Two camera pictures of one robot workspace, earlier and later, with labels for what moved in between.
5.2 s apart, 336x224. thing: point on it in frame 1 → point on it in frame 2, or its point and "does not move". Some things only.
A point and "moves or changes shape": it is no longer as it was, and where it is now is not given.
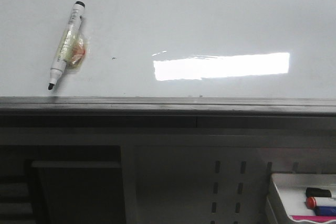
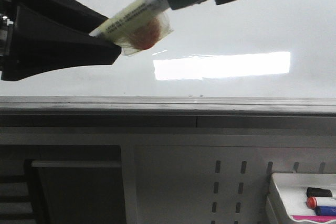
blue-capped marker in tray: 325,211 does not move
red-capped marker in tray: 311,202 does not move
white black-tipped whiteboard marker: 72,50 moves or changes shape
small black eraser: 317,192 does not move
